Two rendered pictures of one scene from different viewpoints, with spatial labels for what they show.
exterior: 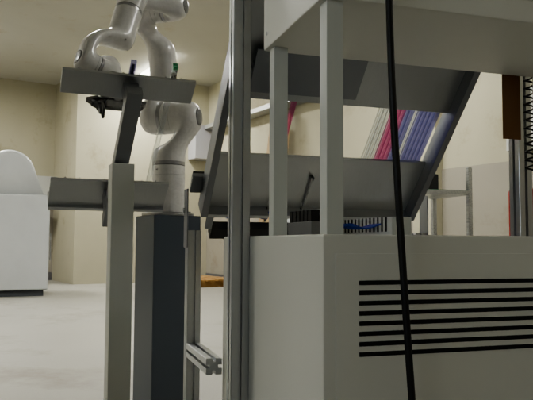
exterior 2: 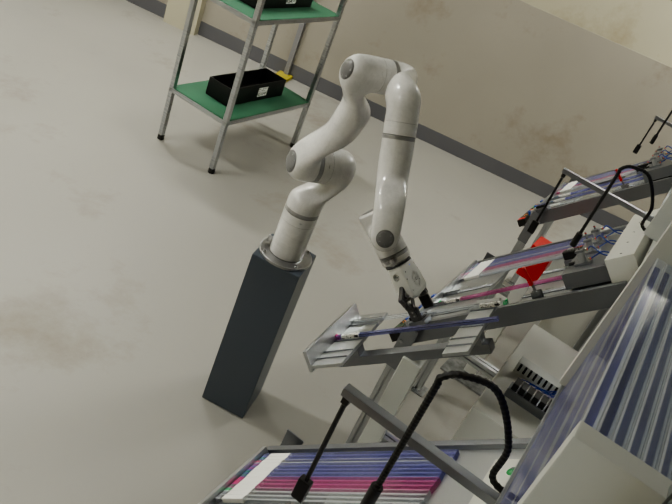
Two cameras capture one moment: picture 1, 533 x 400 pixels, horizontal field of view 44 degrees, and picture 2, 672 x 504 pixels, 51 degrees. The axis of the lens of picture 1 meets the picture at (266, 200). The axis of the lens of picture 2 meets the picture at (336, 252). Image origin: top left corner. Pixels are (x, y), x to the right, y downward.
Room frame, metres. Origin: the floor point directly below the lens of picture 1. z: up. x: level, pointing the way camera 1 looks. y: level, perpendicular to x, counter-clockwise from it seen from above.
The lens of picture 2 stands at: (0.99, 1.91, 2.01)
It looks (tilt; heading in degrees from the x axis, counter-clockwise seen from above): 30 degrees down; 308
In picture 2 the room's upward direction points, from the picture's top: 23 degrees clockwise
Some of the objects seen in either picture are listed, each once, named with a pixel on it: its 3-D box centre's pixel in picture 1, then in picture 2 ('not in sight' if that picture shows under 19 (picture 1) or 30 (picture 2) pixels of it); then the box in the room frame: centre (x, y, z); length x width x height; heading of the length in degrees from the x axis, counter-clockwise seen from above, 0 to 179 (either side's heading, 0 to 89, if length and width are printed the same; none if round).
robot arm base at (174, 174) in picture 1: (168, 190); (293, 232); (2.40, 0.36, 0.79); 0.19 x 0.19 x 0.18
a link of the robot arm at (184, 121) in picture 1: (177, 133); (322, 181); (2.39, 0.33, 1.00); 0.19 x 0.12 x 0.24; 74
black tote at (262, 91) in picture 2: not in sight; (247, 86); (4.31, -0.84, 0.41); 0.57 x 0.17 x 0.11; 108
